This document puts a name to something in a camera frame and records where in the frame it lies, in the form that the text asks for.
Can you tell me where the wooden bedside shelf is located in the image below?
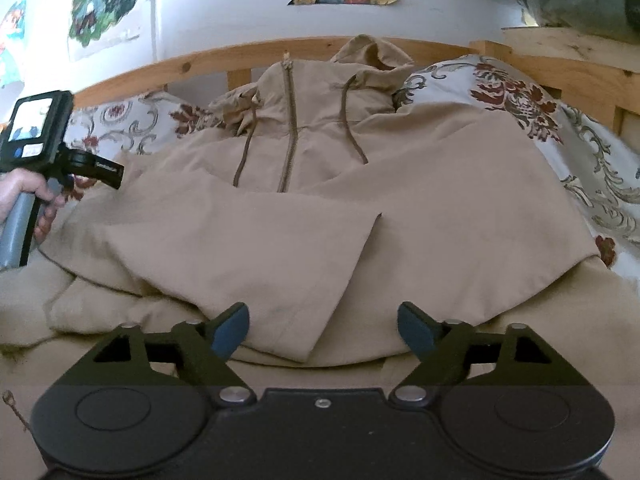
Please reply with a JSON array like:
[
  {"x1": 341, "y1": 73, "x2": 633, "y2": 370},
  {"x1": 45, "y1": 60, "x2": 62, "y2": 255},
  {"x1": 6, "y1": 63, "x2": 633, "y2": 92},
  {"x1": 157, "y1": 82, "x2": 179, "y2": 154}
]
[{"x1": 503, "y1": 27, "x2": 639, "y2": 150}]

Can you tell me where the beige hooded zip jacket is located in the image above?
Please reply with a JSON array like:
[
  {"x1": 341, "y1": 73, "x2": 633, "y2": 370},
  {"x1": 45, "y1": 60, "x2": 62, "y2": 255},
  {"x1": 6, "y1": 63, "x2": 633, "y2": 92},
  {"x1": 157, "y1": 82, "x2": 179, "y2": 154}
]
[{"x1": 1, "y1": 36, "x2": 639, "y2": 479}]

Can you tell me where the wooden bed headboard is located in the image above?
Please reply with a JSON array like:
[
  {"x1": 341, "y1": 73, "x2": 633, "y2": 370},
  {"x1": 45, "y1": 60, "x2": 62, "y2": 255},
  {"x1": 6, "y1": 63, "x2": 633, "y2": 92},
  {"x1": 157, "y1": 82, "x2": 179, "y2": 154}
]
[{"x1": 69, "y1": 34, "x2": 640, "y2": 137}]

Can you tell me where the person's left hand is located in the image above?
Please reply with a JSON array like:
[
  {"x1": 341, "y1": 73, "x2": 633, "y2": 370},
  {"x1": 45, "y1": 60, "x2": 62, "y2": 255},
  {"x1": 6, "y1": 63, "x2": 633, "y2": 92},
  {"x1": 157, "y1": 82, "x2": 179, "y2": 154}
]
[{"x1": 0, "y1": 168, "x2": 66, "y2": 243}]

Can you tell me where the floral patterned bed sheet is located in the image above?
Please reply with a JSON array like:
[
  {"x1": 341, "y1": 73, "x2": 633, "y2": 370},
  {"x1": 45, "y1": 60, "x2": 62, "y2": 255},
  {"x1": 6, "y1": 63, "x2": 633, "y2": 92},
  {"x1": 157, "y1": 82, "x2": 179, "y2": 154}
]
[{"x1": 64, "y1": 54, "x2": 639, "y2": 286}]

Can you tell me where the grey left gripper handle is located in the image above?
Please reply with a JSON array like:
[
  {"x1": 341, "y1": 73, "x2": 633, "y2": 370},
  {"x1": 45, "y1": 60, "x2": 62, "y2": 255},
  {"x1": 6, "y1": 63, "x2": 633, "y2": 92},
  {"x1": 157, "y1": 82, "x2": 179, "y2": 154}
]
[{"x1": 1, "y1": 179, "x2": 62, "y2": 270}]

